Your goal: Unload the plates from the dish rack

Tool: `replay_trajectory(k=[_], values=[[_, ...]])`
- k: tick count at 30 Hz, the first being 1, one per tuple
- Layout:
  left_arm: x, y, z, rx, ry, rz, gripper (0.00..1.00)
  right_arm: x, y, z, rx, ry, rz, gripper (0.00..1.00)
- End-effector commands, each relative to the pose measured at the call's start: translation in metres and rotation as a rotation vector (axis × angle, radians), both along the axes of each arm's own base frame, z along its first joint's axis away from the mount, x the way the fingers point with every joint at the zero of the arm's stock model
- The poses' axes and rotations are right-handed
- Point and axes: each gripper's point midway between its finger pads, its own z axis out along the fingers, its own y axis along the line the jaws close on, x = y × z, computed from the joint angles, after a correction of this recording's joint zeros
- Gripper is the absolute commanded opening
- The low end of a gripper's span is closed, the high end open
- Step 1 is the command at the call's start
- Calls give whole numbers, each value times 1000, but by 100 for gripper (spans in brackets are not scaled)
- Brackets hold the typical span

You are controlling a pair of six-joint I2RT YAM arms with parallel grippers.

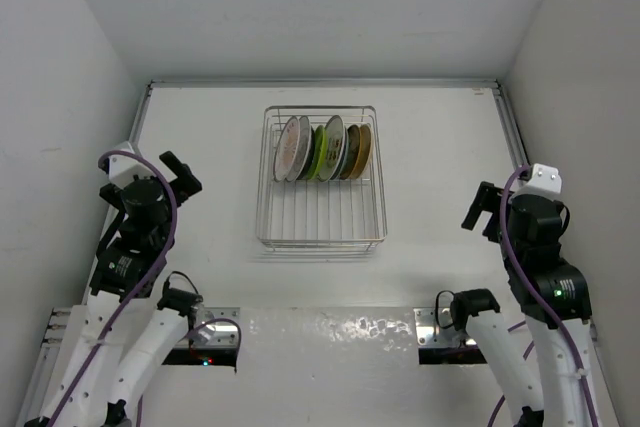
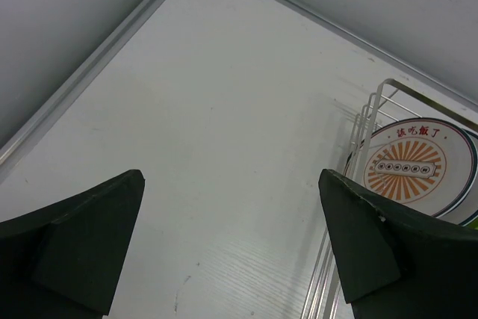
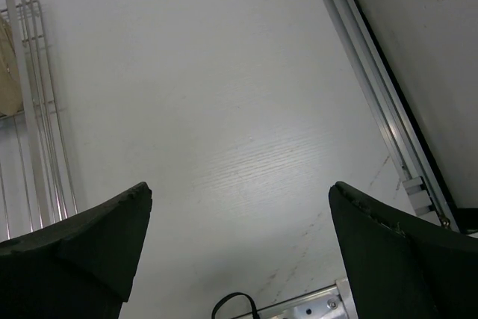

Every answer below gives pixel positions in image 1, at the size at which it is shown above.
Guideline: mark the lime green plate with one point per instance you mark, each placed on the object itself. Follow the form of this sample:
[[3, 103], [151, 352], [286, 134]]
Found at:
[[319, 155]]

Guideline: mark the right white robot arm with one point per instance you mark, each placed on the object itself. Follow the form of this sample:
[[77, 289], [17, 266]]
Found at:
[[554, 299]]

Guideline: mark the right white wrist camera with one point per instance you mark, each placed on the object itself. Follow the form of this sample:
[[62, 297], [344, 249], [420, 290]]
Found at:
[[542, 180]]

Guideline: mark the white plate orange sunburst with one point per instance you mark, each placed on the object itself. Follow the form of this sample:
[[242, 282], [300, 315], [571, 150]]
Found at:
[[286, 149]]

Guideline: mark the teal plate blue floral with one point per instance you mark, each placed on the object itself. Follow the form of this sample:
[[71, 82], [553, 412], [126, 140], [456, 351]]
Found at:
[[331, 159]]

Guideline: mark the silver mounting bracket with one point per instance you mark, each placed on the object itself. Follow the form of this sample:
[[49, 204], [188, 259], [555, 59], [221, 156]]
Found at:
[[431, 333], [220, 329]]

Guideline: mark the black plate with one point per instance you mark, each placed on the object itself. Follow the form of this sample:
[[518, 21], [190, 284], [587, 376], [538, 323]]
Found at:
[[310, 157]]

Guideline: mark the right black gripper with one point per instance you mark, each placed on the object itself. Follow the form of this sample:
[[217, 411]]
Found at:
[[488, 198]]

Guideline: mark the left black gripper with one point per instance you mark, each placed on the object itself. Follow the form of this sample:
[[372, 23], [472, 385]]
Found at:
[[184, 183]]

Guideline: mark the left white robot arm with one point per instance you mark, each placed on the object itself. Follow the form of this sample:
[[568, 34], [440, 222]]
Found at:
[[114, 358]]

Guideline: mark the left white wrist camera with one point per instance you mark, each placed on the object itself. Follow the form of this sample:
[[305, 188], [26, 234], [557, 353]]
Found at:
[[123, 170]]

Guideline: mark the right silver mounting bracket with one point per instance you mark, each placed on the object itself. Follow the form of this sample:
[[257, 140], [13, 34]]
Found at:
[[431, 333]]

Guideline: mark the silver wire dish rack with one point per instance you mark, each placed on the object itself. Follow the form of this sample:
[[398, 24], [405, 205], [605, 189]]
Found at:
[[310, 215]]

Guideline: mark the left silver mounting bracket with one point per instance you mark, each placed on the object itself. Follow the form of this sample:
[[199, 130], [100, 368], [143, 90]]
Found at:
[[220, 329]]

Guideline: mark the white plate red characters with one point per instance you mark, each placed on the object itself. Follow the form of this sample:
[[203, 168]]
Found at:
[[352, 152]]

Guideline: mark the yellow brown patterned plate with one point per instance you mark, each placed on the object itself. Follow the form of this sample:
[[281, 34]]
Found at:
[[364, 152]]

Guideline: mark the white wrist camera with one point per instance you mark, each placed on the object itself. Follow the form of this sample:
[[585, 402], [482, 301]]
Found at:
[[542, 180], [123, 170]]

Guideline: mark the white plate teal rim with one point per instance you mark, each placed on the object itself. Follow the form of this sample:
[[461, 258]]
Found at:
[[302, 150]]

